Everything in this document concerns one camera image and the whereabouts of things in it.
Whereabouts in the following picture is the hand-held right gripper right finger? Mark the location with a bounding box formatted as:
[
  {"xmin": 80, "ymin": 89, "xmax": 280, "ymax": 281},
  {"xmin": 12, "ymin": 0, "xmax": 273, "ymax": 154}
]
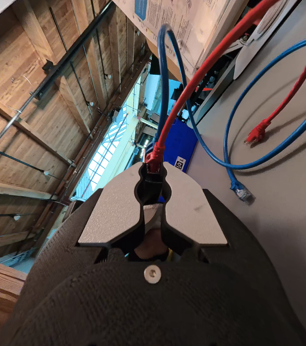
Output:
[{"xmin": 160, "ymin": 162, "xmax": 228, "ymax": 248}]

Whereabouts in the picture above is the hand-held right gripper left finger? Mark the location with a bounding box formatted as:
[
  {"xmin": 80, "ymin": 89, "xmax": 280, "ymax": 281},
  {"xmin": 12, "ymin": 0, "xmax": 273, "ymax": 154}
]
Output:
[{"xmin": 78, "ymin": 163, "xmax": 146, "ymax": 248}]

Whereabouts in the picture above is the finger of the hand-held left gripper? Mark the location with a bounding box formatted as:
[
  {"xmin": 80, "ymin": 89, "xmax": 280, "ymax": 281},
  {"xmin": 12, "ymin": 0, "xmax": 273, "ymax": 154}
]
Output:
[{"xmin": 143, "ymin": 204, "xmax": 162, "ymax": 231}]

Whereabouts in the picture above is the blue network cable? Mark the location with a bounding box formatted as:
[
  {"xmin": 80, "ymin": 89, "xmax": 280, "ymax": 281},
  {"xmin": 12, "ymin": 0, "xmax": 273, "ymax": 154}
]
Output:
[{"xmin": 153, "ymin": 24, "xmax": 306, "ymax": 204}]

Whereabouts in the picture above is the red network cable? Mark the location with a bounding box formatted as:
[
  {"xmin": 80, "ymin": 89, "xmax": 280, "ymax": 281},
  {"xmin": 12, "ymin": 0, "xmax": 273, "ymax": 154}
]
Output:
[{"xmin": 145, "ymin": 0, "xmax": 306, "ymax": 173}]

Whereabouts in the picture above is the grey desk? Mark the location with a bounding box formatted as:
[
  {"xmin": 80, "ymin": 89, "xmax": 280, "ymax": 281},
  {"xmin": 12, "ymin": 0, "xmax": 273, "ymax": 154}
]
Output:
[{"xmin": 188, "ymin": 0, "xmax": 306, "ymax": 346}]

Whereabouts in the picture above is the person's left hand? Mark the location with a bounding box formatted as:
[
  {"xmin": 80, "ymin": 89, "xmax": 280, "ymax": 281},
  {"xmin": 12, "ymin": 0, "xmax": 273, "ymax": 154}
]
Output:
[{"xmin": 136, "ymin": 228, "xmax": 170, "ymax": 259}]

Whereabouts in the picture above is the blue plastic bin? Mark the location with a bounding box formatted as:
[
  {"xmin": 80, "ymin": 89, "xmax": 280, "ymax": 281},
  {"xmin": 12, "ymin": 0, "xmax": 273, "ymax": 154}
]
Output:
[{"xmin": 145, "ymin": 119, "xmax": 198, "ymax": 173}]

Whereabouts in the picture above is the document stand with instruction sheet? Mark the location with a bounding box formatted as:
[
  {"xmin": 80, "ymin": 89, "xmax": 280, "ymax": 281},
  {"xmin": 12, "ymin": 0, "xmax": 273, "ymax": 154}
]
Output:
[{"xmin": 112, "ymin": 0, "xmax": 306, "ymax": 81}]

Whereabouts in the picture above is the black ceiling light rail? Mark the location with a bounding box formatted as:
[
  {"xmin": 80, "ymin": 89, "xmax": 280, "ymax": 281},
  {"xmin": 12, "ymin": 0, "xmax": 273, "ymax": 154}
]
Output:
[{"xmin": 34, "ymin": 0, "xmax": 115, "ymax": 100}]

